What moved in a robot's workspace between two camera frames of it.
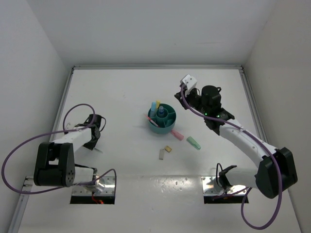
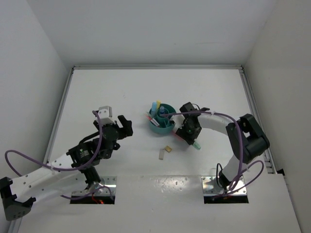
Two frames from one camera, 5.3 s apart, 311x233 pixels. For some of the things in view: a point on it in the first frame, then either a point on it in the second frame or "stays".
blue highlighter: [153, 111] stays
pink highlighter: [178, 135] stays
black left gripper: [92, 146] -> [126, 125]
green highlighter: [190, 140] stays
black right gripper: [178, 96] -> [189, 138]
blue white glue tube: [161, 109] stays
